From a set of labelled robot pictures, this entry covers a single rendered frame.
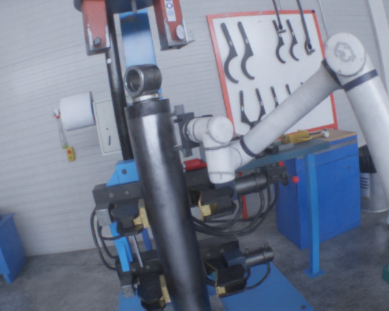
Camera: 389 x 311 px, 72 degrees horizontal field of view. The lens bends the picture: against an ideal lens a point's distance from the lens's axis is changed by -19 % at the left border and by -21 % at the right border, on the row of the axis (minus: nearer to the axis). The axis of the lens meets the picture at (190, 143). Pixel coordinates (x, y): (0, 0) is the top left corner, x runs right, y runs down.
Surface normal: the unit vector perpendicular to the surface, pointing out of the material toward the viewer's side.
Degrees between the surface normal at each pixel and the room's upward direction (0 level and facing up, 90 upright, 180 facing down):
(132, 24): 90
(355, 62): 87
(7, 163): 90
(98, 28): 90
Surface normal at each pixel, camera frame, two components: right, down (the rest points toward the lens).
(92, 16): 0.42, 0.04
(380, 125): -0.48, 0.15
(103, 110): 0.15, 0.09
